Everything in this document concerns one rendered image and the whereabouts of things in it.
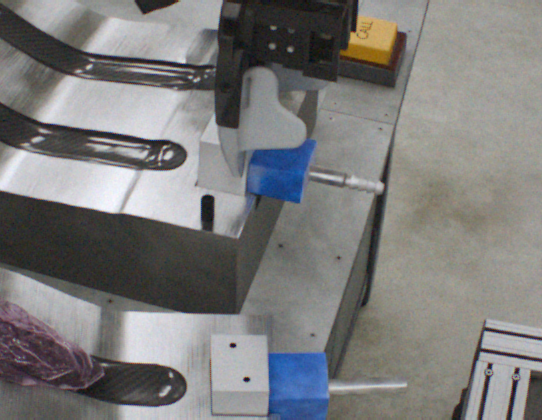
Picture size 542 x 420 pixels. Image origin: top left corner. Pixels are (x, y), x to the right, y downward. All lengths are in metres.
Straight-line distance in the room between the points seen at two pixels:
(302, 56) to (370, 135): 0.31
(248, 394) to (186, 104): 0.29
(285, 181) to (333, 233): 0.13
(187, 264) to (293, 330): 0.10
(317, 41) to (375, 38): 0.38
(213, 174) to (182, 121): 0.09
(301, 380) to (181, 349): 0.09
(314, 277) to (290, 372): 0.18
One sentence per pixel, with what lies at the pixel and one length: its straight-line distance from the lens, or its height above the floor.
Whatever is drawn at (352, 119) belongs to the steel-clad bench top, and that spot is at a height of 0.80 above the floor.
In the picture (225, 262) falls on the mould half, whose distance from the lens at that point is 0.81.
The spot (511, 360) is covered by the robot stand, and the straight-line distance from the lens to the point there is 1.64.
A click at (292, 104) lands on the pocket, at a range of 0.96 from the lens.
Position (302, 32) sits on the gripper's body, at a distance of 0.73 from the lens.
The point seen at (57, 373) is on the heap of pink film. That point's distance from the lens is 0.72.
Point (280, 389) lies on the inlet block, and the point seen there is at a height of 0.87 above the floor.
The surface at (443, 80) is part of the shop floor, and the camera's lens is 2.57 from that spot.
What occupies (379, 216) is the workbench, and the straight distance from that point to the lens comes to 1.84.
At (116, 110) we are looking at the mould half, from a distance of 0.92.
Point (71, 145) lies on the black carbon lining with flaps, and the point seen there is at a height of 0.88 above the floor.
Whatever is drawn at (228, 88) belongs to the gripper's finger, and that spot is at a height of 1.00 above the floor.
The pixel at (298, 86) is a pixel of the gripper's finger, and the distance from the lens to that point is 0.83.
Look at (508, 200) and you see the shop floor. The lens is 2.27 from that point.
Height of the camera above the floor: 1.43
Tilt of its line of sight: 41 degrees down
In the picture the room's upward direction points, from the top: 4 degrees clockwise
